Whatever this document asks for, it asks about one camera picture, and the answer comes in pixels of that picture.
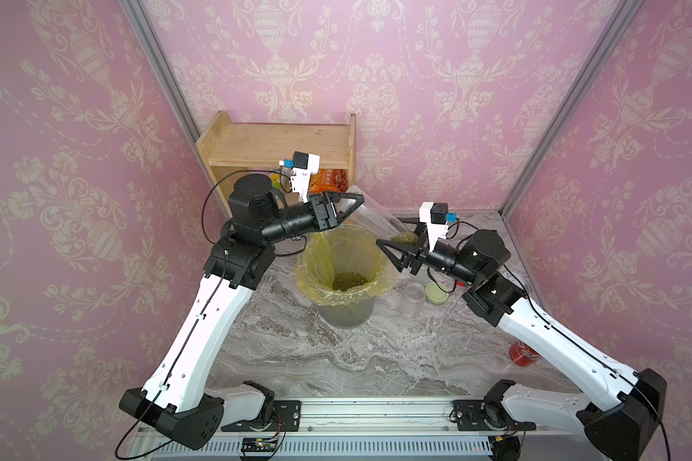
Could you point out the orange snack bag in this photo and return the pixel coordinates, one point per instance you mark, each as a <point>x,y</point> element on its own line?
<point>335,180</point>

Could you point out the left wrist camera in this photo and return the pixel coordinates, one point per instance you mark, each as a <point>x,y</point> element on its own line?
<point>296,173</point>

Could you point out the wooden two-tier shelf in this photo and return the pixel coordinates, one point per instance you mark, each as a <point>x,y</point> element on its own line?
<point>227,148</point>

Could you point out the yellow plastic bin liner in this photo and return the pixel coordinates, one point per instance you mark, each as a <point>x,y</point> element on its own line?
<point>349,249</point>

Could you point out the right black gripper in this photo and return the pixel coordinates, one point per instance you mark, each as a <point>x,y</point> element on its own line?
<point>417,259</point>

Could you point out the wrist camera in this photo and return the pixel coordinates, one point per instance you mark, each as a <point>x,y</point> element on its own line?
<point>437,218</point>
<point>296,173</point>

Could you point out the green white juice carton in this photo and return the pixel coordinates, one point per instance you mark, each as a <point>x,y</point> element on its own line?
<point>276,180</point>

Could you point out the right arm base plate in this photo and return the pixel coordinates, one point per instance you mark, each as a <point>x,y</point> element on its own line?
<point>484,416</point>

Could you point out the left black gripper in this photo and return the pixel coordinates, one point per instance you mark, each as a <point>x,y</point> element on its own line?
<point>323,212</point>

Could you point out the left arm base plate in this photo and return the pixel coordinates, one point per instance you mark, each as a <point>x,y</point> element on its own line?
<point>277,415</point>

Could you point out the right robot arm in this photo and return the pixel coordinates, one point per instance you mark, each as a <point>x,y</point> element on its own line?
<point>617,409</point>

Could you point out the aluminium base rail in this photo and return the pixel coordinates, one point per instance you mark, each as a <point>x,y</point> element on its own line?
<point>416,428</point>

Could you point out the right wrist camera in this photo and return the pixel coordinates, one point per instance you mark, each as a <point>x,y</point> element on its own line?
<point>437,218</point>

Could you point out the red can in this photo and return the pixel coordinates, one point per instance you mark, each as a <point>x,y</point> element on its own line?
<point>523,355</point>

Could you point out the green mung beans pile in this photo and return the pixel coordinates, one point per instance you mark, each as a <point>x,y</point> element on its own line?
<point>348,280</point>

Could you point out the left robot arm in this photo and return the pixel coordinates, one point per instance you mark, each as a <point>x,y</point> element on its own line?
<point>173,401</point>

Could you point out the white lid glass jar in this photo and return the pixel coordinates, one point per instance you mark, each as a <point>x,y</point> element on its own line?
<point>377,219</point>

